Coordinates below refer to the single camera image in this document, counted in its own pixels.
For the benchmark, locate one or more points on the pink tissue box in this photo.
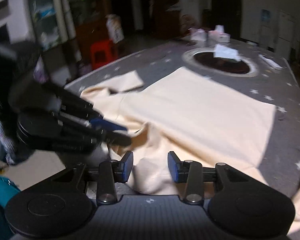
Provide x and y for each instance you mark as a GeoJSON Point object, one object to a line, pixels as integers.
{"type": "Point", "coordinates": [219, 35]}

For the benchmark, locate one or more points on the glass door display cabinet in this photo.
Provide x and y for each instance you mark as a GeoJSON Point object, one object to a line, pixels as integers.
{"type": "Point", "coordinates": [52, 22]}

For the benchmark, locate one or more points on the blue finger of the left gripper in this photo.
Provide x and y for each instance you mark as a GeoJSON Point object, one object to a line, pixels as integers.
{"type": "Point", "coordinates": [107, 125]}
{"type": "Point", "coordinates": [118, 139]}

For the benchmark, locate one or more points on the white paper bag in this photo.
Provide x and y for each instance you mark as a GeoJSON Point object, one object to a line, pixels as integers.
{"type": "Point", "coordinates": [114, 28]}

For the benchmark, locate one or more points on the white remote control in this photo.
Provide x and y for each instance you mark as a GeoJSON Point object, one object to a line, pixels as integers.
{"type": "Point", "coordinates": [270, 62]}

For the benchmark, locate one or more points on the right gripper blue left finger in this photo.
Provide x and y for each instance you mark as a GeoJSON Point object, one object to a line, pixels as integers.
{"type": "Point", "coordinates": [126, 166]}

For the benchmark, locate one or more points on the small pink tissue pack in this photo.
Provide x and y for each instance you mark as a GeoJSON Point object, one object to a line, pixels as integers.
{"type": "Point", "coordinates": [198, 35]}

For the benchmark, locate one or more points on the round induction cooktop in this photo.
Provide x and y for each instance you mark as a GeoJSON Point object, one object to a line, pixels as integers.
{"type": "Point", "coordinates": [203, 58]}

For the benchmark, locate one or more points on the cream sweatshirt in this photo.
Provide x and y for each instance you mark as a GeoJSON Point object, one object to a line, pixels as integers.
{"type": "Point", "coordinates": [252, 124]}

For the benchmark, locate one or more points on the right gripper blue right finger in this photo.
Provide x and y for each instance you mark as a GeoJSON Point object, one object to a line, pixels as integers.
{"type": "Point", "coordinates": [175, 166]}

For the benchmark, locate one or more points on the white refrigerator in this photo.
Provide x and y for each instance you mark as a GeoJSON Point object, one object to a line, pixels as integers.
{"type": "Point", "coordinates": [285, 34]}

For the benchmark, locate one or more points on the red plastic stool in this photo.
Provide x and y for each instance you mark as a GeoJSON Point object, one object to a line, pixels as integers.
{"type": "Point", "coordinates": [102, 52]}

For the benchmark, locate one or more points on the white tissue paper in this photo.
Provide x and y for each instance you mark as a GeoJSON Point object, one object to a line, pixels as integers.
{"type": "Point", "coordinates": [223, 52]}

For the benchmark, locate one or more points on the water dispenser with blue bottle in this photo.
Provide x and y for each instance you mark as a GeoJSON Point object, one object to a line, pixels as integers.
{"type": "Point", "coordinates": [265, 29]}

